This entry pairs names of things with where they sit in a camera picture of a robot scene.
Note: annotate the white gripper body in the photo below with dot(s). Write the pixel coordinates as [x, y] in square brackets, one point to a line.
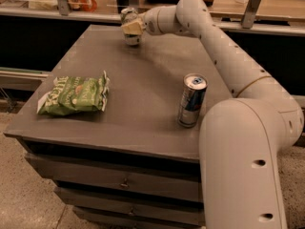
[150, 22]

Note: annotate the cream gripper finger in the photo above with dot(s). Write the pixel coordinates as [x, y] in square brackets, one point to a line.
[133, 27]

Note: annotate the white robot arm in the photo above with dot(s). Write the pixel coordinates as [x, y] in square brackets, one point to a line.
[239, 137]

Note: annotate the silver blue energy drink can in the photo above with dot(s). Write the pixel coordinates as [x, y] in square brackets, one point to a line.
[194, 89]

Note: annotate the green jalapeno chip bag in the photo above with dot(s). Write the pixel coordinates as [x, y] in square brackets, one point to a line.
[75, 94]

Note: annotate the grey drawer cabinet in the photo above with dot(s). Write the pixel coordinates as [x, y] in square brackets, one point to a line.
[131, 165]

